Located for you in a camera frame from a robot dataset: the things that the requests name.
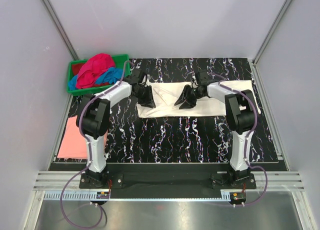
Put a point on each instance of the aluminium frame post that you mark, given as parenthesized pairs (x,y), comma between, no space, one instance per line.
(59,27)
(284,8)

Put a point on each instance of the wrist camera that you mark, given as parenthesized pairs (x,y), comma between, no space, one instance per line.
(139,76)
(202,78)

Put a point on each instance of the blue t shirt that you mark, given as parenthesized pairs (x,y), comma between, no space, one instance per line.
(109,77)

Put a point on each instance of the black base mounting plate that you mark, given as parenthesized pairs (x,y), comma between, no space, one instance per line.
(165,181)

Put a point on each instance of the grey slotted cable duct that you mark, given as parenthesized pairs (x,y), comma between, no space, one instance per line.
(87,195)

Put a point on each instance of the green plastic bin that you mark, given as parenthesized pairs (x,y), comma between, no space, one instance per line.
(119,60)

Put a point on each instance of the dark red t shirt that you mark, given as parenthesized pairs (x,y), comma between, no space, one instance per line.
(75,68)

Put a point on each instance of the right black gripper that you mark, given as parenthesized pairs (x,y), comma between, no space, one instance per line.
(185,94)

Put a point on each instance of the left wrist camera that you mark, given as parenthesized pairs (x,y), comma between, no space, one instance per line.
(139,76)

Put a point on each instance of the left aluminium frame post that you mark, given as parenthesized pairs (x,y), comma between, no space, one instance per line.
(59,27)

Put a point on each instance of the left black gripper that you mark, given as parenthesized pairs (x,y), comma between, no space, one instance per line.
(148,101)

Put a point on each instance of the folded pink t shirt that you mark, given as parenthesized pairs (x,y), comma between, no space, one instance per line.
(73,144)

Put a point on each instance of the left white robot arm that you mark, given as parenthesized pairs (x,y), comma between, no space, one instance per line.
(93,122)

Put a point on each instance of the magenta pink t shirt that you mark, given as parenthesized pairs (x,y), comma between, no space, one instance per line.
(93,69)

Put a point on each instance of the cream white t shirt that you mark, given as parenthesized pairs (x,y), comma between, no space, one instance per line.
(166,94)

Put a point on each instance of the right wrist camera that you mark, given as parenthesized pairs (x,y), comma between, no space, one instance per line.
(202,78)

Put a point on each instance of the right aluminium frame post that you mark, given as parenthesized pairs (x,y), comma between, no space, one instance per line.
(284,8)

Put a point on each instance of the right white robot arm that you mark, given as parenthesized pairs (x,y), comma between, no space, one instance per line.
(241,117)

